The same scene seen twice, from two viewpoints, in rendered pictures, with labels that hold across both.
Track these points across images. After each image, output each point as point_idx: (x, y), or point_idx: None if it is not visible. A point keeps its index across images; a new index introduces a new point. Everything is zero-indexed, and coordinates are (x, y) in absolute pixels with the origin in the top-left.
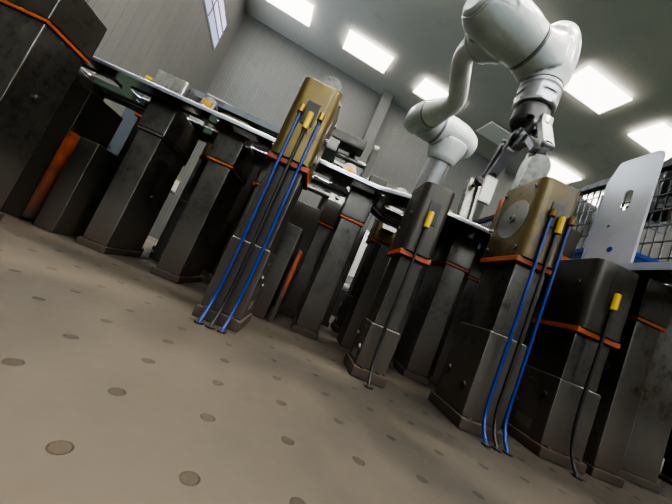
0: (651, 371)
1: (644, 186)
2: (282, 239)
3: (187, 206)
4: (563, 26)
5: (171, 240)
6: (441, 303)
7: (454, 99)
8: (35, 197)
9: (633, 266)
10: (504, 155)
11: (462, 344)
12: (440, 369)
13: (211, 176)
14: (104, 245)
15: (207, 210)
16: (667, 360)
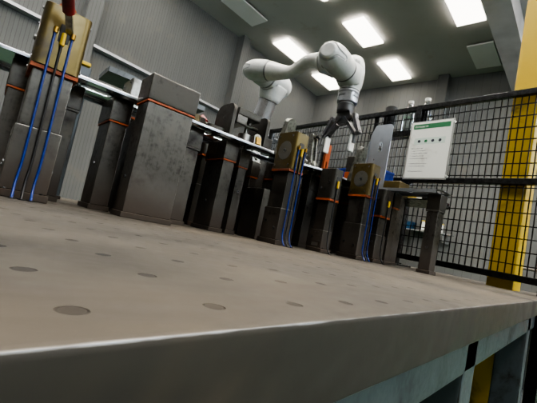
0: None
1: (387, 141)
2: (264, 197)
3: (217, 189)
4: (359, 61)
5: (213, 209)
6: None
7: (294, 75)
8: None
9: (391, 189)
10: (334, 127)
11: (348, 230)
12: None
13: (226, 169)
14: (181, 221)
15: (228, 189)
16: (397, 218)
